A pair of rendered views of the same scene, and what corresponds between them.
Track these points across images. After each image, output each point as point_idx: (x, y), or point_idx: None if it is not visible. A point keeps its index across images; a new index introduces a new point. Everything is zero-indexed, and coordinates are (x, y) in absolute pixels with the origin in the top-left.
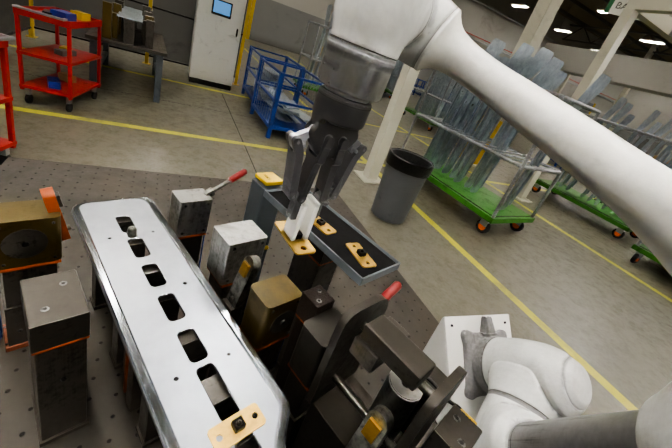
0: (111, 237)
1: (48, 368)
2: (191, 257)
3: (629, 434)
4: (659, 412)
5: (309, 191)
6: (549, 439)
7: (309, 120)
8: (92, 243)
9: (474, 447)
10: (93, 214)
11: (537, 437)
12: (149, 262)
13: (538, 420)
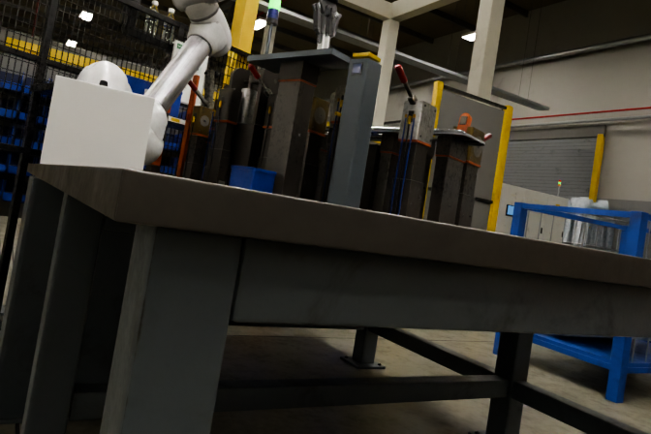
0: (432, 138)
1: None
2: (379, 127)
3: (207, 49)
4: (219, 37)
5: (325, 48)
6: (185, 81)
7: (336, 7)
8: (436, 140)
9: (161, 137)
10: (463, 139)
11: (179, 88)
12: (396, 134)
13: (165, 88)
